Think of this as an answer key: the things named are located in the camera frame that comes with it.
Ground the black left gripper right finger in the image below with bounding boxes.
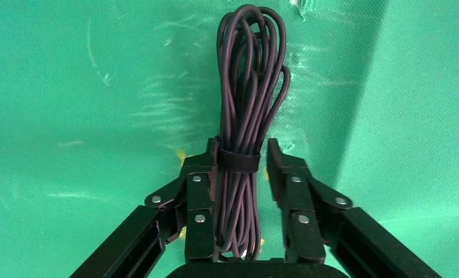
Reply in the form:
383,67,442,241
267,138,443,278

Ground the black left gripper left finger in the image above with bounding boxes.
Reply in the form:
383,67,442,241
70,137,220,278

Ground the black data cable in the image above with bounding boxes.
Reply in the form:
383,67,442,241
214,3,292,262

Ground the green table cloth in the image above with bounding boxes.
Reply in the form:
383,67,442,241
0,0,459,278

